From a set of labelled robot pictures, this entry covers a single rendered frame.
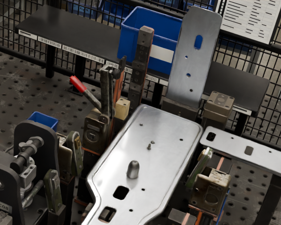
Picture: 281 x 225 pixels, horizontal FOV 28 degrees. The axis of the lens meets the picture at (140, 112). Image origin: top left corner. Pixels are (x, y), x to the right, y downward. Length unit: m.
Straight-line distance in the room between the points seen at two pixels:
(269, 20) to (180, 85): 0.38
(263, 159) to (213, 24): 0.42
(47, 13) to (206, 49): 0.71
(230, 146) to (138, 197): 0.38
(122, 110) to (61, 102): 0.62
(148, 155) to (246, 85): 0.51
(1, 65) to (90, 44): 0.57
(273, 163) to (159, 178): 0.36
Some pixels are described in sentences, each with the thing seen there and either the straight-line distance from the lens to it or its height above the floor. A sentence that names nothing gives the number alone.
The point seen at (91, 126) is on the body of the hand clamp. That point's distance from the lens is 1.61.
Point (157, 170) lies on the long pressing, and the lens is 1.55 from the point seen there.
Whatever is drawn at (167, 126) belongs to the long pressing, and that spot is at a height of 1.00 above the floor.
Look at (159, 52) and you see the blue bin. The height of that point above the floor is 1.10.
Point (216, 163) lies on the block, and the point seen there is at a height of 0.98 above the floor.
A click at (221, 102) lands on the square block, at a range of 1.76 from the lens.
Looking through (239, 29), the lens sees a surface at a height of 1.18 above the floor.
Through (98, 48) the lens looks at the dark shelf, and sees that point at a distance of 1.96.
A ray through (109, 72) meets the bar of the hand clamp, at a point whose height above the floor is 1.21.
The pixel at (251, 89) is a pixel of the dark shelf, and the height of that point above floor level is 1.03.
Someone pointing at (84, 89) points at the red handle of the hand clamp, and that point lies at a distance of 1.59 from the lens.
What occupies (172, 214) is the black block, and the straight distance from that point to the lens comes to 1.45.
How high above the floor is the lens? 2.03
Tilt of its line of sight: 36 degrees down
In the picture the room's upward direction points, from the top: 11 degrees clockwise
